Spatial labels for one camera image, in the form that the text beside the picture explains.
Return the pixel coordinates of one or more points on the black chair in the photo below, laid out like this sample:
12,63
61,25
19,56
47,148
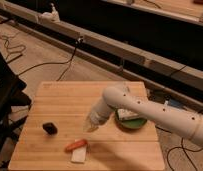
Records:
11,94

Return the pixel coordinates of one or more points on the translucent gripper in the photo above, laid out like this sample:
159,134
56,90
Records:
92,122

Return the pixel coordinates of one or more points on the orange carrot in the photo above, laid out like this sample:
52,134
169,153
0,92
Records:
75,145

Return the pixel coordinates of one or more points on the green plate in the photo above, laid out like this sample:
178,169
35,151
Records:
132,124

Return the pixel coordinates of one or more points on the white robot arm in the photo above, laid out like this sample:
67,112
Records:
184,123

